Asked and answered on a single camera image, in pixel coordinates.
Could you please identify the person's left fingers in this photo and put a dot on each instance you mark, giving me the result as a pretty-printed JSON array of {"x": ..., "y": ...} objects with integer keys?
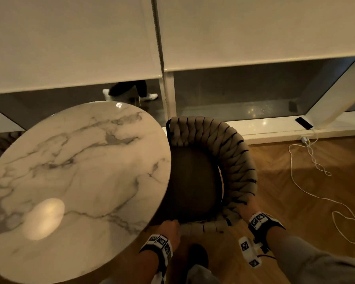
[{"x": 177, "y": 227}]

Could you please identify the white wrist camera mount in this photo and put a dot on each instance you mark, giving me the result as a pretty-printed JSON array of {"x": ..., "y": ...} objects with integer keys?
[{"x": 247, "y": 248}]

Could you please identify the person's right fingers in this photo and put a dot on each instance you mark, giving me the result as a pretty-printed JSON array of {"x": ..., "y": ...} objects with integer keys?
[{"x": 243, "y": 207}]

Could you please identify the white charger plug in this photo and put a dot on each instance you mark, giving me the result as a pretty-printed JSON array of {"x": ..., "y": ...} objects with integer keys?
[{"x": 305, "y": 140}]

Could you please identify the person's black shoe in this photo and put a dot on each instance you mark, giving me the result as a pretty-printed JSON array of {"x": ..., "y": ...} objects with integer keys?
[{"x": 197, "y": 255}]

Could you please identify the person's grey trouser leg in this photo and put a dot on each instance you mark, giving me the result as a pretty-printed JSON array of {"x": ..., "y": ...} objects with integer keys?
[{"x": 202, "y": 276}]

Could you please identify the person's left forearm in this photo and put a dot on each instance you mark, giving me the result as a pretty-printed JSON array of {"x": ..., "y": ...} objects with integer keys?
[{"x": 142, "y": 267}]

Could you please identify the person's left hand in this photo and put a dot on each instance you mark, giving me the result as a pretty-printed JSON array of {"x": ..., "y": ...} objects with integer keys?
[{"x": 168, "y": 230}]

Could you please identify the wide beige roller blind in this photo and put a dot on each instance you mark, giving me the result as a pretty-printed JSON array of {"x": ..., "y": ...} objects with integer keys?
[{"x": 254, "y": 29}]

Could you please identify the black smartphone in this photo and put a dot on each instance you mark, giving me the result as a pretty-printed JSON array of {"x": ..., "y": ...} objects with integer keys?
[{"x": 303, "y": 123}]

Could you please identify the person's right forearm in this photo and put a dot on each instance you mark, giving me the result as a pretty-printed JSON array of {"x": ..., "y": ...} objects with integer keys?
[{"x": 307, "y": 260}]

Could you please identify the white window frame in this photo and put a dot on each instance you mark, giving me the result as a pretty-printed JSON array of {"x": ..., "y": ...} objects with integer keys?
[{"x": 170, "y": 94}]

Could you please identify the person's right hand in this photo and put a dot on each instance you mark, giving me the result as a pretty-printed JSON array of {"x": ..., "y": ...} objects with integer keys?
[{"x": 250, "y": 211}]

